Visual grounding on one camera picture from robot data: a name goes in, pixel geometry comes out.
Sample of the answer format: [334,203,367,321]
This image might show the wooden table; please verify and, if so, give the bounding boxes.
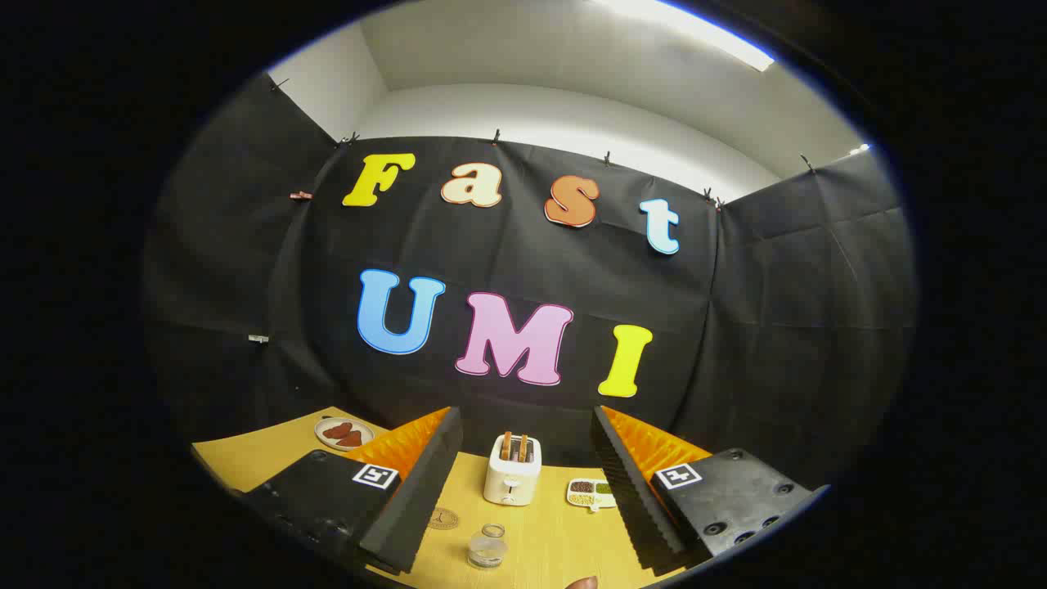
[191,407,688,589]

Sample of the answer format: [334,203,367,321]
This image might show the clear plastic bottle green ring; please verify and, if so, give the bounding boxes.
[466,524,510,570]

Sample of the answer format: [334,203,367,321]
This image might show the white divided dish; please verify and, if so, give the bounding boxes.
[566,478,618,513]

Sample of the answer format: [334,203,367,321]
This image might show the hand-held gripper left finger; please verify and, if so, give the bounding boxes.
[241,406,464,575]

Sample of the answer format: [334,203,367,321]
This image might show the small white round plate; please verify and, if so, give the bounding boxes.
[314,416,375,452]

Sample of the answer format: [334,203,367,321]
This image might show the white toaster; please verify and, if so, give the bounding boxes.
[483,434,542,507]

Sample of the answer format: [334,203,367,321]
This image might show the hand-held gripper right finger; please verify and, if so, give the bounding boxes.
[589,404,830,575]

